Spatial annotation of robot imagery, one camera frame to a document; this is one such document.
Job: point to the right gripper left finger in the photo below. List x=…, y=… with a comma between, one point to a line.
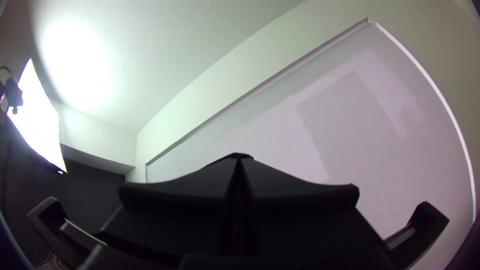
x=180, y=210

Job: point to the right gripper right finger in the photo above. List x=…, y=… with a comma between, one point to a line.
x=300, y=213

